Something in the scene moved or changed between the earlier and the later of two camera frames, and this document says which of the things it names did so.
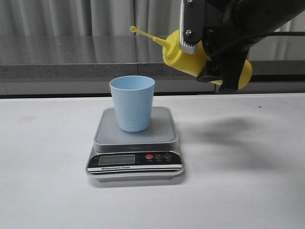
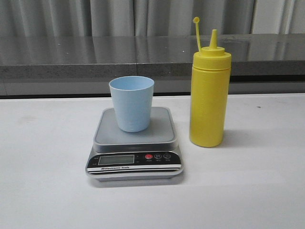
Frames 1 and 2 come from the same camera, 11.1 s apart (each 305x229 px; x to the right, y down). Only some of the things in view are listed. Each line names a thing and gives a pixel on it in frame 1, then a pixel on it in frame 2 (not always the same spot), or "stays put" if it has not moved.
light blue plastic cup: [133, 96] stays put
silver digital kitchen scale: [151, 156] stays put
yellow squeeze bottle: [191, 63] → [209, 86]
